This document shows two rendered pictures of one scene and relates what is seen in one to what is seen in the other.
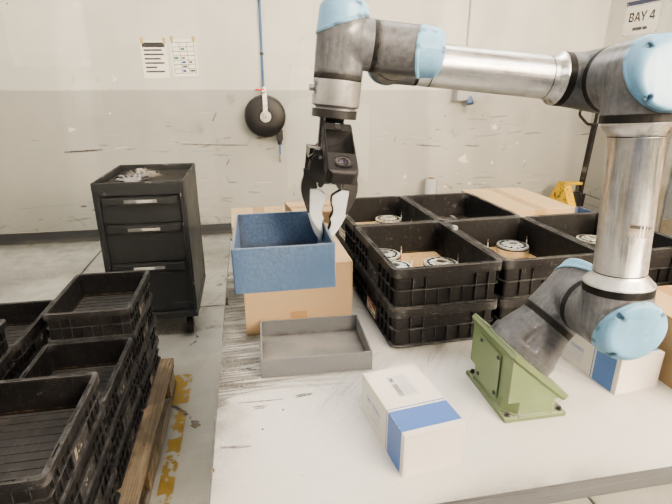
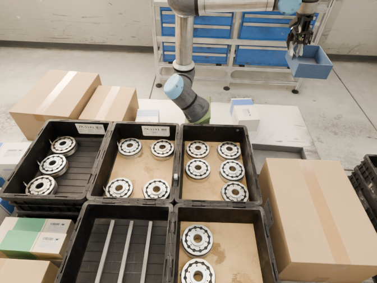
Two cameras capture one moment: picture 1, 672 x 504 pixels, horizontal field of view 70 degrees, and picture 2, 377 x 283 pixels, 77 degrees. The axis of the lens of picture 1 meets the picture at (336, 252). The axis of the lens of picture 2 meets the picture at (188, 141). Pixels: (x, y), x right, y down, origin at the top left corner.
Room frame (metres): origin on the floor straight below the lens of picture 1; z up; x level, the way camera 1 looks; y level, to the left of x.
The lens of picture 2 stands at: (1.92, -0.22, 1.65)
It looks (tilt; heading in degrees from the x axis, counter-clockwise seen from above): 46 degrees down; 192
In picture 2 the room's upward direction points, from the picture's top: 2 degrees clockwise
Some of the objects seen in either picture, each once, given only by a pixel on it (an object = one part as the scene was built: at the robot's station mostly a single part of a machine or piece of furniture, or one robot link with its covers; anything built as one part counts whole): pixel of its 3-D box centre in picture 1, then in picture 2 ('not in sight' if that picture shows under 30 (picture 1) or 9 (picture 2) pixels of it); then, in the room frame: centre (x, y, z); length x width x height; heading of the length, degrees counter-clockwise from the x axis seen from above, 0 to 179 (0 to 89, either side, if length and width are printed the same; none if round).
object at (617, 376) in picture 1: (604, 351); (147, 126); (1.01, -0.65, 0.75); 0.20 x 0.12 x 0.09; 16
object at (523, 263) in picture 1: (514, 239); (139, 157); (1.37, -0.54, 0.92); 0.40 x 0.30 x 0.02; 12
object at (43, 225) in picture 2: not in sight; (38, 229); (1.68, -0.82, 0.79); 0.24 x 0.06 x 0.06; 102
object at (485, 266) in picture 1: (421, 245); (215, 160); (1.31, -0.25, 0.92); 0.40 x 0.30 x 0.02; 12
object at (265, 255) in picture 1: (281, 247); (307, 60); (0.75, 0.09, 1.10); 0.20 x 0.15 x 0.07; 9
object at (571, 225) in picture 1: (598, 248); (68, 163); (1.43, -0.83, 0.87); 0.40 x 0.30 x 0.11; 12
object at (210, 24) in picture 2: not in sight; (196, 37); (-0.54, -0.71, 0.60); 0.72 x 0.03 x 0.56; 101
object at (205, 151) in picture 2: not in sight; (197, 149); (1.21, -0.33, 0.86); 0.10 x 0.10 x 0.01
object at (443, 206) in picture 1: (455, 220); (119, 272); (1.76, -0.46, 0.87); 0.40 x 0.30 x 0.11; 12
